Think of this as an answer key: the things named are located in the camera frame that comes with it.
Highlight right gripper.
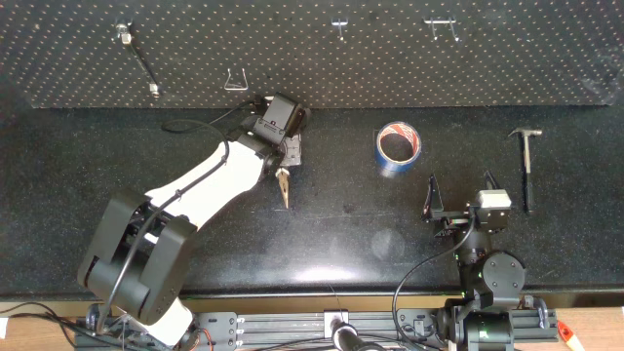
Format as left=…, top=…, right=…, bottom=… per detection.
left=421, top=170, right=502, bottom=229

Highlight needle-nose pliers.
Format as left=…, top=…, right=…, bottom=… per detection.
left=274, top=166, right=293, bottom=211

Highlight black pegboard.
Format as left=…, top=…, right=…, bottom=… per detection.
left=0, top=0, right=624, bottom=110

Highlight hammer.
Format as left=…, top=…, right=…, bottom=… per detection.
left=507, top=127, right=544, bottom=216

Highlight roll of blue tape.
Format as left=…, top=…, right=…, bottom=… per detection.
left=373, top=120, right=424, bottom=178

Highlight red and white object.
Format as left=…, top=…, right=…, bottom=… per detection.
left=556, top=319, right=587, bottom=351

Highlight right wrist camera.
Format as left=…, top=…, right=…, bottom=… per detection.
left=472, top=189, right=514, bottom=232

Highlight black cable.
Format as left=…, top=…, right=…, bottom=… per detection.
left=95, top=98, right=267, bottom=335
left=391, top=214, right=478, bottom=350

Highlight mounting rail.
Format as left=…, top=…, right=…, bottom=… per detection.
left=72, top=302, right=560, bottom=351

